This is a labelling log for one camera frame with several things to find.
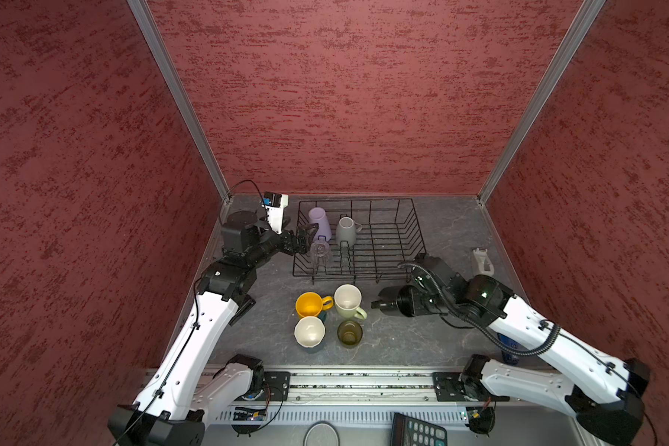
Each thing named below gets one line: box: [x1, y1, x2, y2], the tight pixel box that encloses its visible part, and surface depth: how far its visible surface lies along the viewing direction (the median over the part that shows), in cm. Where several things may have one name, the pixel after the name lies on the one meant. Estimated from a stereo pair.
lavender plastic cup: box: [308, 206, 332, 243], surface depth 97 cm
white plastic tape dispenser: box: [472, 248, 488, 276], surface depth 102 cm
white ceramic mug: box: [335, 215, 363, 247], surface depth 98 cm
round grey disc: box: [302, 419, 341, 446], surface depth 68 cm
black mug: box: [370, 285, 417, 317], surface depth 67 cm
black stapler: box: [228, 294, 257, 328], surface depth 87 cm
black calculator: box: [390, 412, 448, 446], surface depth 67 cm
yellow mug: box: [295, 291, 334, 318], surface depth 83 cm
